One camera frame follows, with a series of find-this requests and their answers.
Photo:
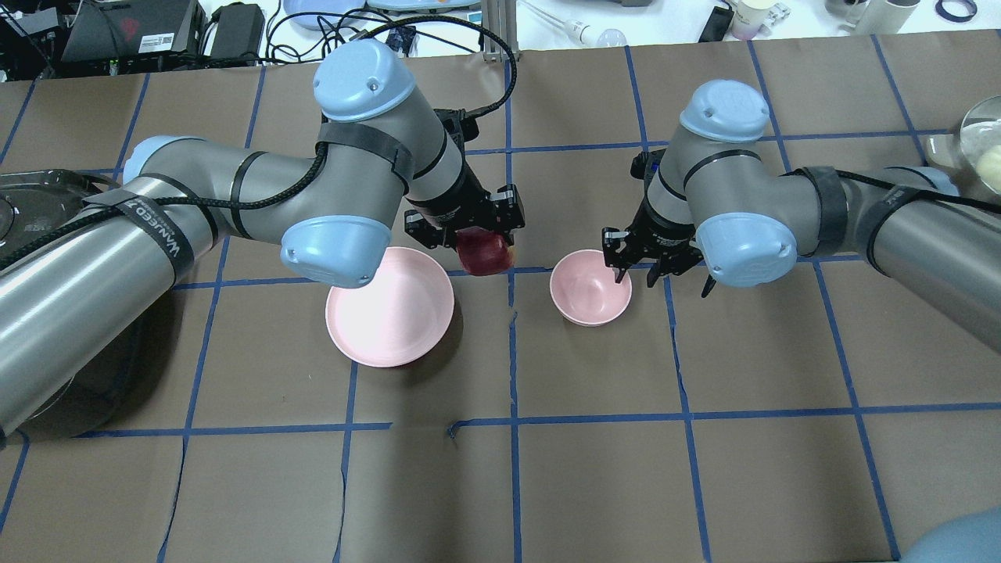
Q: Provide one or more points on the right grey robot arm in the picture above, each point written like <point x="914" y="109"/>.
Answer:
<point x="708" y="199"/>

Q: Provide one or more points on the light bulb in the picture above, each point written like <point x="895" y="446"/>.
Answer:
<point x="579" y="32"/>

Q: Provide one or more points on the steel pot with handles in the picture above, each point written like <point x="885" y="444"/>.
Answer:
<point x="957" y="151"/>

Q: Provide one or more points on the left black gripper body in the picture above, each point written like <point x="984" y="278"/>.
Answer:
<point x="459" y="205"/>

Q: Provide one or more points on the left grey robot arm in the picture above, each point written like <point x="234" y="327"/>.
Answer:
<point x="70" y="292"/>

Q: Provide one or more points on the white bun in pot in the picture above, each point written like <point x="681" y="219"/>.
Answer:
<point x="988" y="168"/>

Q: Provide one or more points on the aluminium frame post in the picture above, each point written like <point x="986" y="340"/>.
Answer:
<point x="499" y="17"/>

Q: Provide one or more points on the light blue plate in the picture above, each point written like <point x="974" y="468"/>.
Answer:
<point x="313" y="15"/>

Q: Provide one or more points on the pink bowl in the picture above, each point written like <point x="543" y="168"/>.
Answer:
<point x="585" y="291"/>

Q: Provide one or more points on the pink plate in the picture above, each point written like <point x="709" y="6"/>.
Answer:
<point x="399" y="317"/>

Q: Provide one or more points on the lilac white cup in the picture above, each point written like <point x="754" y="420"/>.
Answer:
<point x="748" y="18"/>

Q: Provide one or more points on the red apple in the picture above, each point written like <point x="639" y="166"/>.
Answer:
<point x="483" y="252"/>

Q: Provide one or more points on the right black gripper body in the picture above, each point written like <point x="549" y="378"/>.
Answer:
<point x="658" y="232"/>

